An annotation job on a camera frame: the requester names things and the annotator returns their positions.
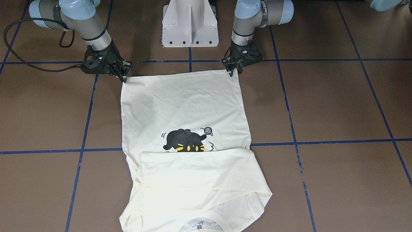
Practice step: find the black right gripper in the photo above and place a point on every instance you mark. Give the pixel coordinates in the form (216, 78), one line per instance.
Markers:
(112, 57)

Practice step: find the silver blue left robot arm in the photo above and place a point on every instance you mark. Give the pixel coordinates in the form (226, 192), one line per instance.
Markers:
(249, 15)

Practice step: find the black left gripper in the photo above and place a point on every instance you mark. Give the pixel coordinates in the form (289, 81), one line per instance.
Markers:
(252, 52)

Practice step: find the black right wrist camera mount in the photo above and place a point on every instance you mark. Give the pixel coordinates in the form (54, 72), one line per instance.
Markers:
(94, 61)

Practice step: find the cream long sleeve cat shirt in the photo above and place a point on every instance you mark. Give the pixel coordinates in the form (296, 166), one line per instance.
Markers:
(187, 143)

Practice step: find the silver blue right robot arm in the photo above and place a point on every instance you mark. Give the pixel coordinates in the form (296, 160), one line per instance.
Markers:
(72, 15)

